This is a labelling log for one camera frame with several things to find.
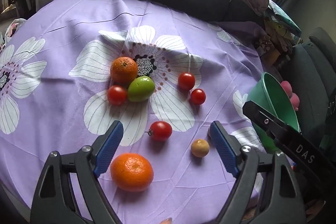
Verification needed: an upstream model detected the orange with dimpled peel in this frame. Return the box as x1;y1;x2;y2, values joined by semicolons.
110;56;138;84

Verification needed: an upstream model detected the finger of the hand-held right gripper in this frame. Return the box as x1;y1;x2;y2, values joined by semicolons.
243;101;294;147

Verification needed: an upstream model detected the large smooth mandarin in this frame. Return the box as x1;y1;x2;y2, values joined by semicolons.
110;153;154;192

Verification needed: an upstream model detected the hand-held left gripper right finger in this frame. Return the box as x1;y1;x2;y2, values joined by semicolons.
210;120;307;224

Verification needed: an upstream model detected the white plastic bag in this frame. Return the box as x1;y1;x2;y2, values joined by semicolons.
0;18;27;43

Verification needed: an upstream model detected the pink rounded object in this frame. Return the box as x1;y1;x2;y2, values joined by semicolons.
289;93;300;111
280;81;293;97

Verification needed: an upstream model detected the green plastic bowl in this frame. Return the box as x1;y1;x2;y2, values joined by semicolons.
247;72;301;153

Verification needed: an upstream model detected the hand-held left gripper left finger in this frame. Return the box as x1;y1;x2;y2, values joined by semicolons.
30;120;124;224

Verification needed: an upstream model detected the grey upholstered chair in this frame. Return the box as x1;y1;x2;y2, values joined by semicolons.
278;27;336;140

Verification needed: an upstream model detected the small brown round fruit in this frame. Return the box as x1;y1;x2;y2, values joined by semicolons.
191;139;210;158

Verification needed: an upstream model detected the purple floral cloth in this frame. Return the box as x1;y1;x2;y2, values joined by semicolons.
0;0;292;224

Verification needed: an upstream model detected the colourful clutter pile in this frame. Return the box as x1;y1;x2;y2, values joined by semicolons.
259;1;302;64

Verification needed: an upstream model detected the green round fruit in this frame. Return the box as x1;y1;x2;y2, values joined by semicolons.
127;76;156;103

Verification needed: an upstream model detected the red tomato with stem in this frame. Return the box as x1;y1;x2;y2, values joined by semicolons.
147;121;173;142

